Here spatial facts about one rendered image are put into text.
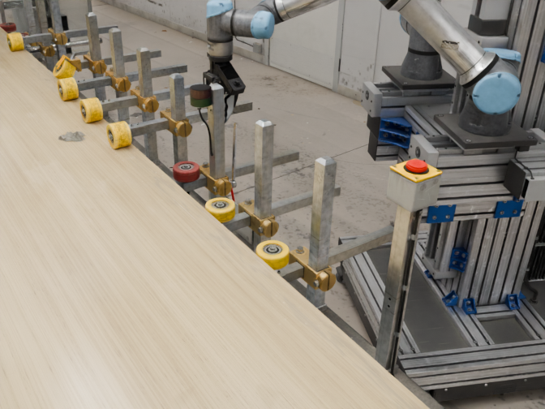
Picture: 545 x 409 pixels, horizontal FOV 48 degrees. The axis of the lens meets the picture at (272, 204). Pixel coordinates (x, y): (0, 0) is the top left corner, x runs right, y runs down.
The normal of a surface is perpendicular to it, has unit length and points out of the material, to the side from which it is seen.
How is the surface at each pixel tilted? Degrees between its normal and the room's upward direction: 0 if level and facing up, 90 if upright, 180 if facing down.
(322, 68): 90
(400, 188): 90
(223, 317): 0
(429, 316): 0
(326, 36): 90
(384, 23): 90
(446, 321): 0
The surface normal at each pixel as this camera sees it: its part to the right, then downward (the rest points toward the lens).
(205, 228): 0.03, -0.87
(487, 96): -0.19, 0.56
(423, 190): 0.56, 0.43
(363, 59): -0.76, 0.30
